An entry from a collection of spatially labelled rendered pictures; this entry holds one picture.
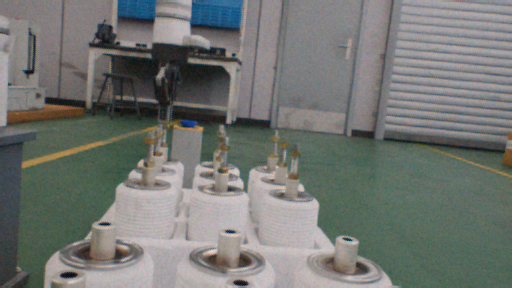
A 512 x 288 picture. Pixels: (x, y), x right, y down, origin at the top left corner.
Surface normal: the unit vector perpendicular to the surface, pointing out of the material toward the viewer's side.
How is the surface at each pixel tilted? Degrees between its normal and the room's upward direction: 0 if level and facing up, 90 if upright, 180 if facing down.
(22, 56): 90
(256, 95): 90
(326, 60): 90
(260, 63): 90
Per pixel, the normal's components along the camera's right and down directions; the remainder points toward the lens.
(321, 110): -0.04, 0.11
